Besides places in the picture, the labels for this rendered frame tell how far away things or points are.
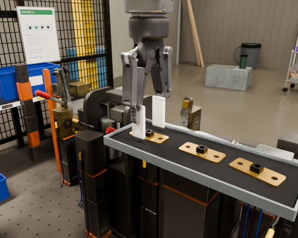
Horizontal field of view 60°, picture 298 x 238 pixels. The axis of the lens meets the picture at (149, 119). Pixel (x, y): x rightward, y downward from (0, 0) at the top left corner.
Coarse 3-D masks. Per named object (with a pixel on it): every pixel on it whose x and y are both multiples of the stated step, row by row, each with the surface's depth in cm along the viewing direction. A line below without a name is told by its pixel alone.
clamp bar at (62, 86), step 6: (54, 72) 99; (60, 72) 99; (66, 72) 102; (60, 78) 100; (60, 84) 102; (66, 84) 102; (60, 90) 104; (66, 90) 103; (66, 96) 104; (66, 102) 105
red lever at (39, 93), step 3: (39, 90) 95; (36, 93) 95; (39, 93) 95; (42, 93) 96; (45, 93) 97; (39, 96) 96; (42, 96) 96; (45, 96) 97; (48, 96) 98; (51, 96) 99; (48, 99) 99; (51, 99) 100; (54, 99) 101; (57, 99) 102; (60, 102) 103; (63, 102) 104; (66, 105) 106
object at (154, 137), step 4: (148, 132) 55; (152, 132) 55; (148, 136) 55; (152, 136) 55; (156, 136) 55; (160, 136) 55; (164, 136) 55; (148, 140) 54; (152, 140) 53; (156, 140) 53; (160, 140) 53; (164, 140) 53
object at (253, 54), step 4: (244, 44) 721; (248, 44) 759; (252, 44) 757; (256, 44) 749; (260, 44) 736; (244, 48) 724; (248, 48) 715; (252, 48) 712; (256, 48) 712; (260, 48) 722; (244, 52) 728; (248, 52) 720; (252, 52) 716; (256, 52) 718; (248, 56) 723; (252, 56) 721; (256, 56) 724; (248, 60) 728; (252, 60) 726; (256, 60) 731; (248, 64) 732; (252, 64) 731; (256, 64) 741; (252, 68) 737
